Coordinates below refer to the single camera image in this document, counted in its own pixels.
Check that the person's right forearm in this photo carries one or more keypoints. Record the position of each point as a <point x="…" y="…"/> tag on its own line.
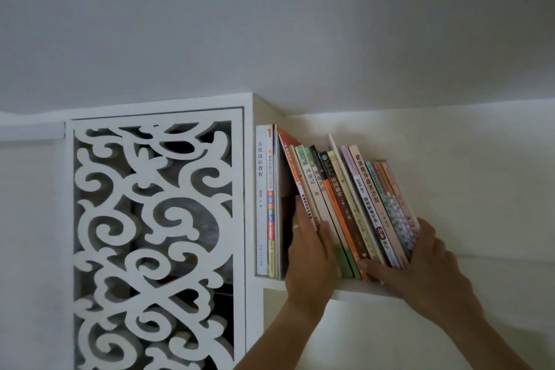
<point x="481" y="339"/>

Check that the person's left thumb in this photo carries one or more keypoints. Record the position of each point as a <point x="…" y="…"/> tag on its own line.
<point x="326" y="237"/>

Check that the person's right thumb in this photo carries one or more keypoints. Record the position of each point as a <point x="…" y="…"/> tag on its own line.
<point x="377" y="269"/>

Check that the white cabinet frame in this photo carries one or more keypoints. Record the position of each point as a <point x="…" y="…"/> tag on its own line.
<point x="249" y="192"/>

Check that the row of colourful books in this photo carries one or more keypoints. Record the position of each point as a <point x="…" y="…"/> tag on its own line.
<point x="347" y="196"/>

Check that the white carved lattice panel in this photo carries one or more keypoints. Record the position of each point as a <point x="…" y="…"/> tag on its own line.
<point x="151" y="226"/>

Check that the person's right hand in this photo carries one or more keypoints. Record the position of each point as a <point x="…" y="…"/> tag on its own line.
<point x="429" y="274"/>

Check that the person's left forearm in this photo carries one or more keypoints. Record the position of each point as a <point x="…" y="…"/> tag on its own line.
<point x="286" y="339"/>

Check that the person's left hand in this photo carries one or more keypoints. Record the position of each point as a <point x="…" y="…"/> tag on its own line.
<point x="310" y="270"/>

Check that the white wall shelf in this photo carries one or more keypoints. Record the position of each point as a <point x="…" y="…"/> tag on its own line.
<point x="511" y="281"/>

